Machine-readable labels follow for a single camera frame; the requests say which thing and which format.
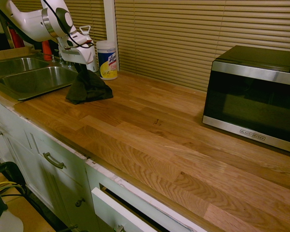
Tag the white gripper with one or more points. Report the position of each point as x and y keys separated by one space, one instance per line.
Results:
x=77 y=55

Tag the dark cloth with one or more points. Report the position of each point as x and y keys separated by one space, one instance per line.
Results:
x=89 y=89

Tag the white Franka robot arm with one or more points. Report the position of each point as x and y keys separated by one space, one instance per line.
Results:
x=31 y=21

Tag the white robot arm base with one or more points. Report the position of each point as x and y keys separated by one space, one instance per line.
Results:
x=2 y=217

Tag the chrome faucet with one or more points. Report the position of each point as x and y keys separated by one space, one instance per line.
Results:
x=62 y=62

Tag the Lysol wipes canister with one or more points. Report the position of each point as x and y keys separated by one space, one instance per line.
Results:
x=107 y=62

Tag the orange-red bottle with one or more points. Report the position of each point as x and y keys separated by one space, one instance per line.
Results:
x=46 y=52

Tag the stainless steel double sink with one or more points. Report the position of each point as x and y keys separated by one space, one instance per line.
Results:
x=36 y=79

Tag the red fire extinguisher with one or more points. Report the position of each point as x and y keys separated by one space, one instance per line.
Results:
x=15 y=39

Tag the white kitchen cabinet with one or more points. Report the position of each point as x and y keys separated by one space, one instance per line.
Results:
x=38 y=149

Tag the wide beige window blinds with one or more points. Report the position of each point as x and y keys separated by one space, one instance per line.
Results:
x=183 y=36

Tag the white open drawer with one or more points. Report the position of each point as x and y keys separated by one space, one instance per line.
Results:
x=116 y=212

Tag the black and silver microwave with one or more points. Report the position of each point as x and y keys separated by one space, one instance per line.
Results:
x=251 y=96

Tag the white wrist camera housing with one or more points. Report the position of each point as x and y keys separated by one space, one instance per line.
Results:
x=78 y=39

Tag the black metal cart frame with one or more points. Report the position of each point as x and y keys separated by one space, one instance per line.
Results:
x=12 y=166

